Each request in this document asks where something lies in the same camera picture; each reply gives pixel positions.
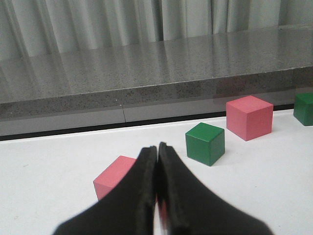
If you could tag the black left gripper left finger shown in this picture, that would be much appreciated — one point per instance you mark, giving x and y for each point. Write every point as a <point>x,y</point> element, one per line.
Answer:
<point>126,210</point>

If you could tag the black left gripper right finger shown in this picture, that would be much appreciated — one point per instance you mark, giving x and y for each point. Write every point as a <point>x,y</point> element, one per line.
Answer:
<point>188,207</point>

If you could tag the small pink wooden cube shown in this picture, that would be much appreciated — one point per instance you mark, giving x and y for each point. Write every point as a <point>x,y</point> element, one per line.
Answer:
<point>112,175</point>

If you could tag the green wooden cube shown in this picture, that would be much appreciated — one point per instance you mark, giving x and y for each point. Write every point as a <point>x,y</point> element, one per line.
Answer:
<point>205,143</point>
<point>303,108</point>

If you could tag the grey stone ledge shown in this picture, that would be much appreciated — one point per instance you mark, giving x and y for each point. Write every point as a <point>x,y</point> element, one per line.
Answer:
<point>149,81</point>

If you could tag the grey curtain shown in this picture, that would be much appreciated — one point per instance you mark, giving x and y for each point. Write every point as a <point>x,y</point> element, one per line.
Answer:
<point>35,27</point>

